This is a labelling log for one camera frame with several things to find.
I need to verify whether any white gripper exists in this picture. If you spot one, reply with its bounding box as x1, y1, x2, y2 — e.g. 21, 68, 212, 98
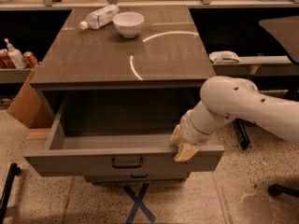
169, 110, 212, 162

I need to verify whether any grey top drawer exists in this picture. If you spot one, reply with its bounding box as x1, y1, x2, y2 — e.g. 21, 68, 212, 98
25, 89, 224, 177

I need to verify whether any grey drawer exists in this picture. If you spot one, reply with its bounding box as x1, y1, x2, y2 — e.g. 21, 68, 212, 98
25, 89, 224, 177
85, 172, 190, 183

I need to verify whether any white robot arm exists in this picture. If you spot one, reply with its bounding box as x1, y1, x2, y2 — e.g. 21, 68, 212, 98
170, 76, 299, 162

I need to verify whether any grey drawer cabinet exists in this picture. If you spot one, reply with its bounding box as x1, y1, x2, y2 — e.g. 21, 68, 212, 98
30, 5, 218, 184

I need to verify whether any grey bottom drawer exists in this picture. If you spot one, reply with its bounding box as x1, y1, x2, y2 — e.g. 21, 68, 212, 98
85, 172, 190, 183

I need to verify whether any black table leg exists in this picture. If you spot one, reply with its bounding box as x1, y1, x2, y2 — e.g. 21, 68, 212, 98
235, 119, 250, 149

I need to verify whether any folded white cloth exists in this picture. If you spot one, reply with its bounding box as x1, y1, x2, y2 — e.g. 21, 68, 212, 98
209, 50, 240, 63

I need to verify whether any black chair base right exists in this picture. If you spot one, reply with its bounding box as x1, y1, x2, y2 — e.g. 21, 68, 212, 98
267, 184, 299, 198

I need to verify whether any white ceramic bowl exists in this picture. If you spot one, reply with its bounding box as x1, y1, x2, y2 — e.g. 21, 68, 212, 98
113, 12, 144, 38

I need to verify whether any clear plastic water bottle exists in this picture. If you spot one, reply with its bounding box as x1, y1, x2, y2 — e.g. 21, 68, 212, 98
79, 5, 120, 30

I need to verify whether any brown cardboard box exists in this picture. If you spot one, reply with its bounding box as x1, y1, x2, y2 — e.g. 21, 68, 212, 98
7, 65, 53, 129

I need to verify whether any black chair leg left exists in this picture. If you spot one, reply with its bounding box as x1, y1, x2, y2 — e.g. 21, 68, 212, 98
0, 163, 21, 224

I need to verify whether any red soda can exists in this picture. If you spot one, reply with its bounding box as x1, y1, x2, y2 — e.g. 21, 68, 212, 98
23, 51, 39, 67
0, 49, 14, 68

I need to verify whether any white pump bottle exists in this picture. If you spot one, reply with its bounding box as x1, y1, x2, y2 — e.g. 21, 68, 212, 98
5, 38, 26, 69

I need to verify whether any red soda can left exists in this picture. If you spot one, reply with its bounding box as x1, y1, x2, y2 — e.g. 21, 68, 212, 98
0, 49, 14, 68

